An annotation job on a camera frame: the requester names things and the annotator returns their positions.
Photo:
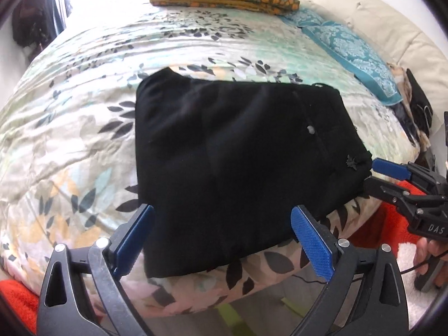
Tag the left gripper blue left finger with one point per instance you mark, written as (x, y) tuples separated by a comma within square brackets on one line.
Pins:
[(64, 305)]

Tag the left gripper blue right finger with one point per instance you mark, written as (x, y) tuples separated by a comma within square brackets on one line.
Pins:
[(380, 306)]

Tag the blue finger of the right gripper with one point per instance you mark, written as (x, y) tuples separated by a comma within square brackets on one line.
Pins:
[(392, 169), (384, 190)]

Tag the black pants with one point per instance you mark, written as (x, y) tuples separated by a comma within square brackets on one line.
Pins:
[(223, 163)]

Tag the orange red fluffy trousers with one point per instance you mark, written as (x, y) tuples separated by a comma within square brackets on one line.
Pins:
[(369, 222)]

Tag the dark clothes beside pillow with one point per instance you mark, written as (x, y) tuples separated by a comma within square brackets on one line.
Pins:
[(415, 106)]

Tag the teal patterned pillow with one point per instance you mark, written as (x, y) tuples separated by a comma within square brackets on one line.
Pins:
[(349, 50)]

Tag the floral bed sheet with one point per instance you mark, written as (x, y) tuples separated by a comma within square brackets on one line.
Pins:
[(67, 133)]

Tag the cream tufted headboard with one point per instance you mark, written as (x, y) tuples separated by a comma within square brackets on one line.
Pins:
[(397, 40)]

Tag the dark clothes hanging on wall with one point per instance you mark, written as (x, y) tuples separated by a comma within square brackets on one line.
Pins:
[(36, 23)]

